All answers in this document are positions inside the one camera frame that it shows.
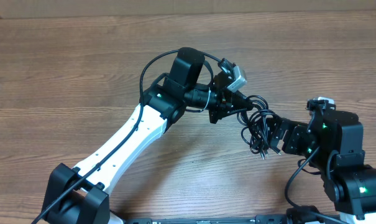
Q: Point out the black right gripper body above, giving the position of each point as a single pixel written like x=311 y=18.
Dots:
x=297 y=143

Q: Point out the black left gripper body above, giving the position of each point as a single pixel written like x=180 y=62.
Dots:
x=223 y=102

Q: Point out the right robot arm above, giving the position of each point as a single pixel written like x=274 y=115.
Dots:
x=332 y=142

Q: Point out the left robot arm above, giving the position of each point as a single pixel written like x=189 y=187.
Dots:
x=80 y=194

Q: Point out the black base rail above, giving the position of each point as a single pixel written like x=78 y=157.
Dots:
x=258 y=219

